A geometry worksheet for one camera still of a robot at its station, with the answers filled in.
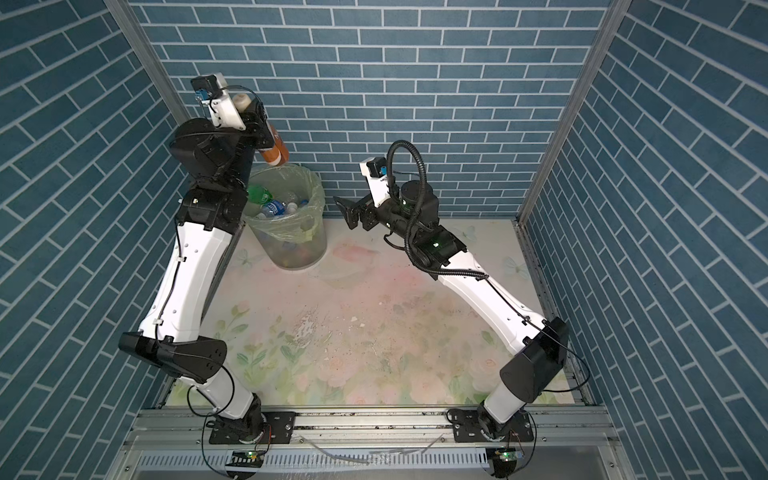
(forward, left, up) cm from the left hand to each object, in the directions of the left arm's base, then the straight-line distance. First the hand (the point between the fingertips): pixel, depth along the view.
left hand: (253, 98), depth 58 cm
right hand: (-8, -18, -15) cm, 25 cm away
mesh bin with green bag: (+1, +5, -45) cm, 45 cm away
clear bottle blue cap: (+14, +6, -42) cm, 45 cm away
